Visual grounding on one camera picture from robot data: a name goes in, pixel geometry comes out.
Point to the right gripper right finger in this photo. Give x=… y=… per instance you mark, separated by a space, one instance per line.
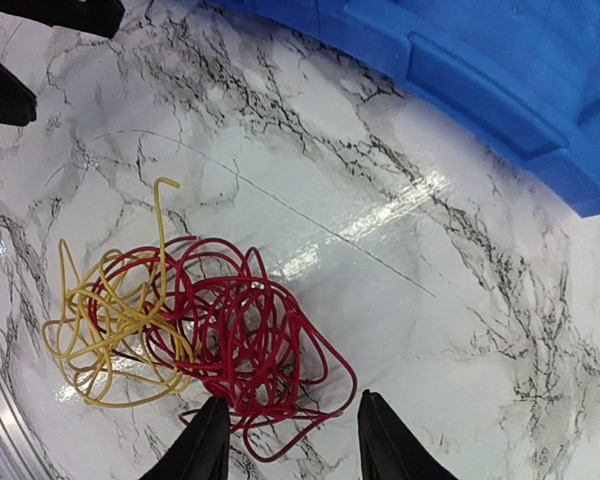
x=388 y=449

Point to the aluminium front rail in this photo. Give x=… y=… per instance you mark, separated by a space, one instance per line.
x=19 y=456

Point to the blue three-compartment plastic bin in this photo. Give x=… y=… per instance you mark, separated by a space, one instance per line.
x=524 y=76

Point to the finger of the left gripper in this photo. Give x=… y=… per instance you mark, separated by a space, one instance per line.
x=17 y=102
x=98 y=17

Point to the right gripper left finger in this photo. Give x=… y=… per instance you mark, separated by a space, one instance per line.
x=201 y=452

